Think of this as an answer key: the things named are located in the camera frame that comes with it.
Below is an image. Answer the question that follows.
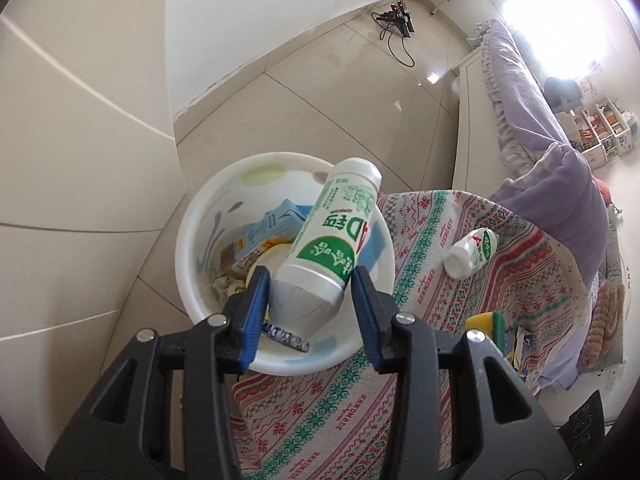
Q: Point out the black power strip with cables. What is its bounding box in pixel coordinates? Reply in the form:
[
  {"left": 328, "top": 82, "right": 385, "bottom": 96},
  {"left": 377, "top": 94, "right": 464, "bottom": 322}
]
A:
[{"left": 371, "top": 2, "right": 416, "bottom": 68}]

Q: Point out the light blue milk carton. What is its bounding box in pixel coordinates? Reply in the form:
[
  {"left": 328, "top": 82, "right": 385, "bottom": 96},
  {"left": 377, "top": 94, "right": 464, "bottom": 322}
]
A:
[{"left": 226, "top": 198, "right": 311, "bottom": 278}]

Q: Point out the yellow green sponge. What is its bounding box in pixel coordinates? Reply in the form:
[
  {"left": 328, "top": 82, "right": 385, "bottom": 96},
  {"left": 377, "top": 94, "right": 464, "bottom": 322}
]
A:
[{"left": 465, "top": 311, "right": 506, "bottom": 353}]

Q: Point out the patterned knit table cloth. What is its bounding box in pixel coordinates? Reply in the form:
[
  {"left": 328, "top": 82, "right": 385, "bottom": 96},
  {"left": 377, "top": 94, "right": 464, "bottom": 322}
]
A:
[{"left": 232, "top": 191, "right": 588, "bottom": 479}]

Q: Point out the dark blue chair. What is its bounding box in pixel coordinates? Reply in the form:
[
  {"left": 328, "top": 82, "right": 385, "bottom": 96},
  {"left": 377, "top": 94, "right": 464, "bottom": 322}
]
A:
[{"left": 544, "top": 77, "right": 582, "bottom": 114}]

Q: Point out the brown plush blanket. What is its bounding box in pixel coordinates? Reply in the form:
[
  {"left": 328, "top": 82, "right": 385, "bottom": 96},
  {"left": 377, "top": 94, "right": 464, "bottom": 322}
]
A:
[{"left": 577, "top": 280, "right": 625, "bottom": 372}]

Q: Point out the beige tissue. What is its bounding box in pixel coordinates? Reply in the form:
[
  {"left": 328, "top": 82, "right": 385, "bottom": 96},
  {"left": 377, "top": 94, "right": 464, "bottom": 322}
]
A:
[{"left": 210, "top": 273, "right": 246, "bottom": 306}]

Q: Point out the purple bed duvet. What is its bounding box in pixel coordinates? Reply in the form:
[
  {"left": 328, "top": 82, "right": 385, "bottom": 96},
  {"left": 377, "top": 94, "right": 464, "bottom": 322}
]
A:
[{"left": 480, "top": 18, "right": 608, "bottom": 391}]

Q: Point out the white plastic trash bin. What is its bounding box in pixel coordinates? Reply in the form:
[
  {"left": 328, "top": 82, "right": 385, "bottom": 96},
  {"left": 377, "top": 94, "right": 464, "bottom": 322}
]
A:
[{"left": 174, "top": 150, "right": 396, "bottom": 376}]

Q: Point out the white green yogurt bottle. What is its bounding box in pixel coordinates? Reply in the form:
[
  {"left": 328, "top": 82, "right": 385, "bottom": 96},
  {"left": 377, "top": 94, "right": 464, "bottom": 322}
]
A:
[
  {"left": 264, "top": 157, "right": 382, "bottom": 348},
  {"left": 444, "top": 228, "right": 499, "bottom": 281}
]

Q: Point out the white bookshelf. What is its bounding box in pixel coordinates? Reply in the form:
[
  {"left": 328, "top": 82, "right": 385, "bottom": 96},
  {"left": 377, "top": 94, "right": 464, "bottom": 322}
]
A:
[{"left": 572, "top": 96, "right": 634, "bottom": 170}]

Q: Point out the blue biscuit box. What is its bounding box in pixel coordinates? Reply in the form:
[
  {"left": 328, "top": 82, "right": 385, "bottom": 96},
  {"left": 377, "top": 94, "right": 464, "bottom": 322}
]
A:
[{"left": 506, "top": 326, "right": 534, "bottom": 378}]

